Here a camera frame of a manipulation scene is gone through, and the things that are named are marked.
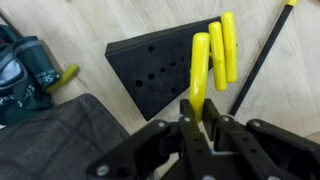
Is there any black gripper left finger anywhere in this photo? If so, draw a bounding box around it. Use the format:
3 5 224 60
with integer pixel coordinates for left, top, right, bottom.
86 98 215 180

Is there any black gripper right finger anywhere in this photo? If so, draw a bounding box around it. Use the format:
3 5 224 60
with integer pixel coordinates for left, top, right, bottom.
203 98 320 180

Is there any yellow handled tool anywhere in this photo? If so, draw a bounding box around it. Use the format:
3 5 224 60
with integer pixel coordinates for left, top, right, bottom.
220 11 239 84
228 0 300 117
207 21 228 93
188 31 212 123

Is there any black tool stand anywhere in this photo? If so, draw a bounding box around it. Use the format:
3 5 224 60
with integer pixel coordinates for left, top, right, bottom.
104 15 239 122

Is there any grey fabric bin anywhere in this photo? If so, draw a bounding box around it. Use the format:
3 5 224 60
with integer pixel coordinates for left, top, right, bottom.
0 93 132 180

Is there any teal fabric bag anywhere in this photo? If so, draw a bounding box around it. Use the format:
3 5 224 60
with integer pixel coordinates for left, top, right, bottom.
0 24 62 127

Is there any yellow green tool handle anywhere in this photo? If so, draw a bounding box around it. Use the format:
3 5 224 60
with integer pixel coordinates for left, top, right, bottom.
45 63 81 94

